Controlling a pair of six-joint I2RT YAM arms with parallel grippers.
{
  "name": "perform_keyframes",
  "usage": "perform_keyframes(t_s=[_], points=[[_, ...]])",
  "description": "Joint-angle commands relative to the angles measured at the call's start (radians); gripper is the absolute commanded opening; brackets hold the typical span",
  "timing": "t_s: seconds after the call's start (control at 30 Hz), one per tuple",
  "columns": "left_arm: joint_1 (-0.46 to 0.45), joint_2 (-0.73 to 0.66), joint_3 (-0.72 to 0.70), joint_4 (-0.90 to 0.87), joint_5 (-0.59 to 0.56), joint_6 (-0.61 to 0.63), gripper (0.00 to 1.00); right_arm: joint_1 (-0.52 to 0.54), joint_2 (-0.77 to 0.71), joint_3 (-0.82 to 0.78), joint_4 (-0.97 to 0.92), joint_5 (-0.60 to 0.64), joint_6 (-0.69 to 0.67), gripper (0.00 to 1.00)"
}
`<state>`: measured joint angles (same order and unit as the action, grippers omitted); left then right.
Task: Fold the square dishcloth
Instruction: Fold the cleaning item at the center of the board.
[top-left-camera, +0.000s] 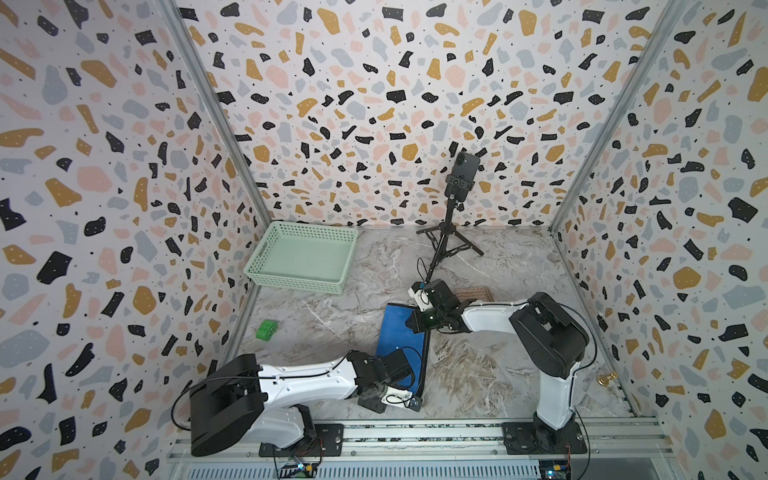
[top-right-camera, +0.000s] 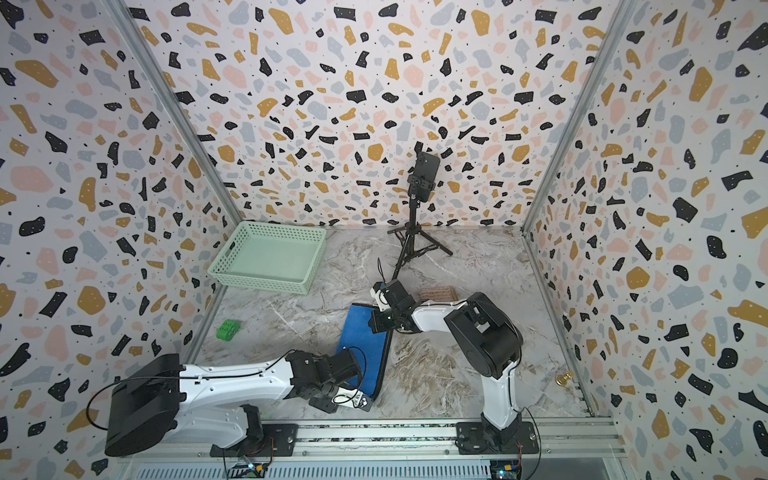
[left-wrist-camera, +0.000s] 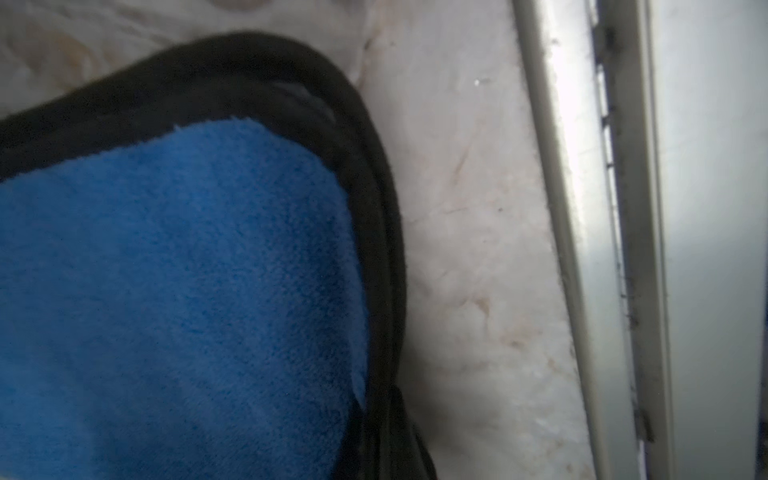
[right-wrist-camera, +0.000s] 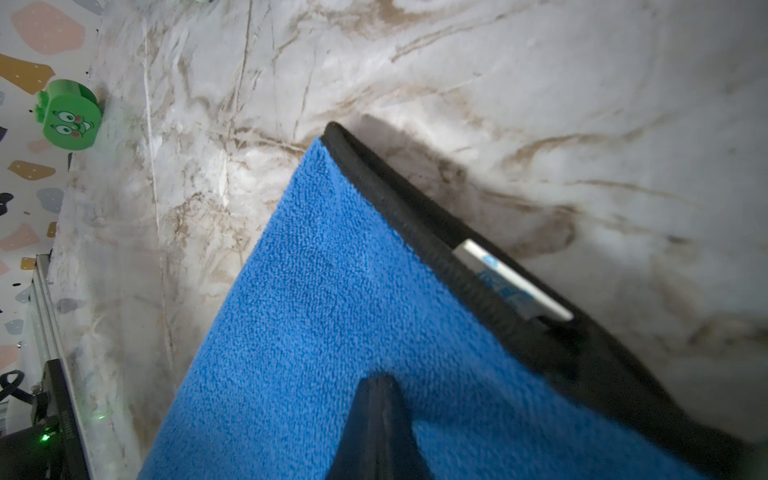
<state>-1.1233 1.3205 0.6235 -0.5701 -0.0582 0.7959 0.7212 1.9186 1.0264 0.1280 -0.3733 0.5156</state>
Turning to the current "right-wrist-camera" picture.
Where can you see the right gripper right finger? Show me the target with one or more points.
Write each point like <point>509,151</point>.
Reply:
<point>399,453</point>

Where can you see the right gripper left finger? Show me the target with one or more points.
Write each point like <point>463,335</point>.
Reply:
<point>357,453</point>

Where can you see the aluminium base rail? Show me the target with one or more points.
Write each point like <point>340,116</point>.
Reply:
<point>45,326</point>

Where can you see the grey blue microfibre cloth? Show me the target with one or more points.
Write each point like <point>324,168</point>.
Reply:
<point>358,274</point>

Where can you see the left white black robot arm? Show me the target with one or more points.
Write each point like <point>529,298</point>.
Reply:
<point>52,446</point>

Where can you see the green toy block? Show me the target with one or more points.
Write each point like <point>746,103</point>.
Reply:
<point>69,114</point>

